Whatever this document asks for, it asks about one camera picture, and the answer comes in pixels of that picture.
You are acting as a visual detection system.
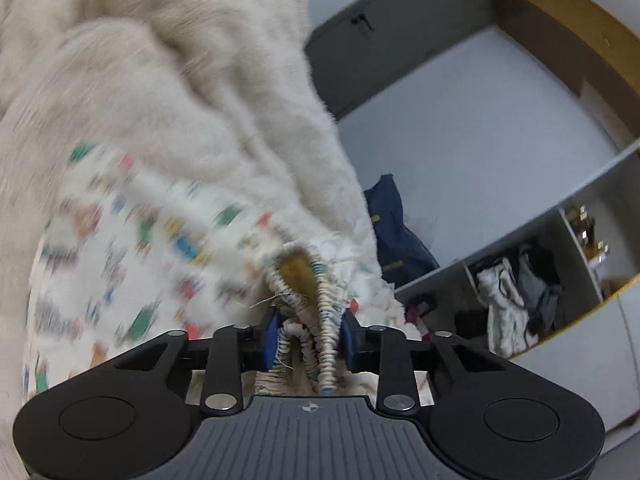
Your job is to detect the grey door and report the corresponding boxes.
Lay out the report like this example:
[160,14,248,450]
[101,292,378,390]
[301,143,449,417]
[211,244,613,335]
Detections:
[305,0,496,121]

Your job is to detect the white crumpled clothes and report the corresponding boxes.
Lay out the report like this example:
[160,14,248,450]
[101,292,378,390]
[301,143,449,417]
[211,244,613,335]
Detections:
[475,257,538,356]

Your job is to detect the grey and black clothes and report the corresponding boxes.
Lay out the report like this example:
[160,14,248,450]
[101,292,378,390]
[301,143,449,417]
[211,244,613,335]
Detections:
[517,245,563,336]

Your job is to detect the navy blue bag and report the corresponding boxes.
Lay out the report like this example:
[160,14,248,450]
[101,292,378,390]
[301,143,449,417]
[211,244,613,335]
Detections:
[364,174,441,291]

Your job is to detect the cartoon print cream pants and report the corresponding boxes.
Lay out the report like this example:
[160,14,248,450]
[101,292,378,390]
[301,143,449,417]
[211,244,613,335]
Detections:
[22,142,436,411]

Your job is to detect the yellow trimmed white wardrobe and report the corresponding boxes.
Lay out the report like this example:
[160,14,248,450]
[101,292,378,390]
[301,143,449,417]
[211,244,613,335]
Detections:
[392,0,640,453]

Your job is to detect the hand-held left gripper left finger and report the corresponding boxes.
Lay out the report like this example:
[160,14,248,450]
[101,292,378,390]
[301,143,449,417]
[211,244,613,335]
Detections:
[112,310,281,414]

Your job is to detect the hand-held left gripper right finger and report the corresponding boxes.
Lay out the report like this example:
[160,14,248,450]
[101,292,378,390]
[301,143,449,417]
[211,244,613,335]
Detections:
[339,312,507,414]

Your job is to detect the fluffy cream blanket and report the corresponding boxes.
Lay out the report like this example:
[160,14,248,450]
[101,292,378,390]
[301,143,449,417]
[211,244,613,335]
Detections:
[0,0,386,480]

